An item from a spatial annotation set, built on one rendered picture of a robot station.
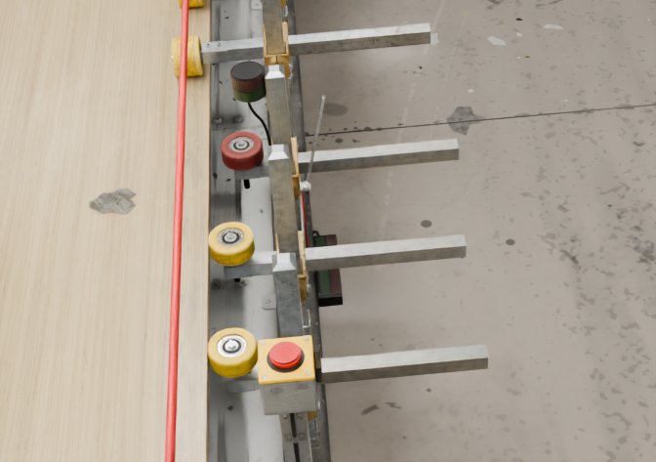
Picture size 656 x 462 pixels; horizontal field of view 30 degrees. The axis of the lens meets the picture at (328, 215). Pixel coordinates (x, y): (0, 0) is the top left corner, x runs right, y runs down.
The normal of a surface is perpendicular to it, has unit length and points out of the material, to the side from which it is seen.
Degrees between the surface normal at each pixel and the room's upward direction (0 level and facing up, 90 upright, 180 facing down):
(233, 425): 0
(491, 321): 0
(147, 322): 0
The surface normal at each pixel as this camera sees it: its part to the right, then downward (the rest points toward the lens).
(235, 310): -0.06, -0.73
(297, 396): 0.07, 0.69
